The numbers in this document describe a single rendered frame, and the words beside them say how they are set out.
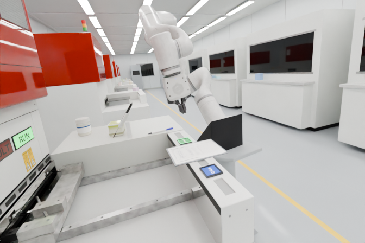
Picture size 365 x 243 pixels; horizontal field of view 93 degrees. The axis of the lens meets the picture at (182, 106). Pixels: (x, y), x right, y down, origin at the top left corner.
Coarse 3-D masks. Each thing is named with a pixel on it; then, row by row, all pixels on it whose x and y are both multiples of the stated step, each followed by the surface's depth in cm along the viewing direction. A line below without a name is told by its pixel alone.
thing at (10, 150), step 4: (8, 140) 52; (0, 144) 49; (4, 144) 50; (8, 144) 52; (0, 148) 49; (4, 148) 50; (8, 148) 52; (0, 152) 48; (4, 152) 50; (8, 152) 51; (0, 156) 48; (4, 156) 50
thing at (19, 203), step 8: (48, 168) 71; (40, 176) 64; (56, 176) 77; (32, 184) 59; (48, 184) 70; (24, 192) 55; (32, 192) 58; (48, 192) 68; (16, 200) 52; (24, 200) 54; (40, 200) 62; (8, 208) 49; (16, 208) 50; (32, 208) 58; (8, 216) 47; (24, 216) 55; (32, 216) 56; (0, 224) 44; (8, 224) 46; (0, 232) 43; (16, 240) 48
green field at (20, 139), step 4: (24, 132) 61; (28, 132) 63; (32, 132) 65; (16, 136) 56; (20, 136) 58; (24, 136) 60; (28, 136) 62; (32, 136) 65; (16, 140) 56; (20, 140) 58; (24, 140) 60; (28, 140) 62; (16, 144) 56; (20, 144) 57
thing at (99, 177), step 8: (160, 160) 86; (168, 160) 87; (128, 168) 81; (136, 168) 82; (144, 168) 84; (152, 168) 85; (88, 176) 78; (96, 176) 77; (104, 176) 78; (112, 176) 79; (80, 184) 76
